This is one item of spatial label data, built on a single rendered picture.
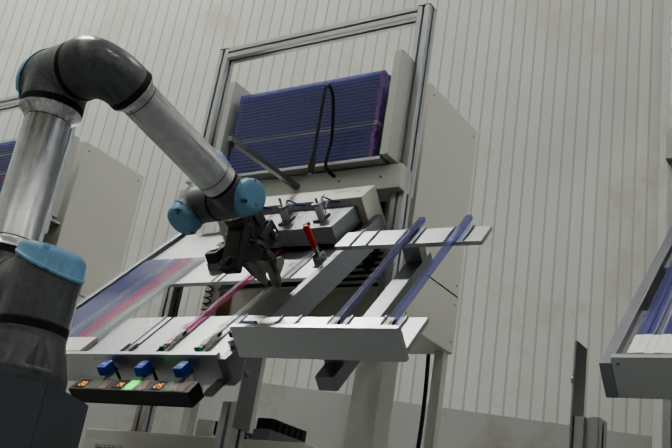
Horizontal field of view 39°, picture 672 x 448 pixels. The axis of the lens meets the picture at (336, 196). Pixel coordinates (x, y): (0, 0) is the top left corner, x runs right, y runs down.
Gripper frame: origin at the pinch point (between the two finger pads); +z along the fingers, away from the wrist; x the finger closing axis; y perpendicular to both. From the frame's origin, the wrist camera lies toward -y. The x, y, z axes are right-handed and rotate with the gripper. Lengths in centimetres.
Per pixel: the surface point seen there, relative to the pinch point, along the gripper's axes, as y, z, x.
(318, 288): 2.5, 3.7, -10.0
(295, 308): -7.2, 0.7, -10.0
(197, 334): -20.1, -4.4, 7.2
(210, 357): -31.3, -9.0, -6.3
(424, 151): 69, 12, -10
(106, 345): -24.6, -5.6, 31.1
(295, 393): 146, 205, 172
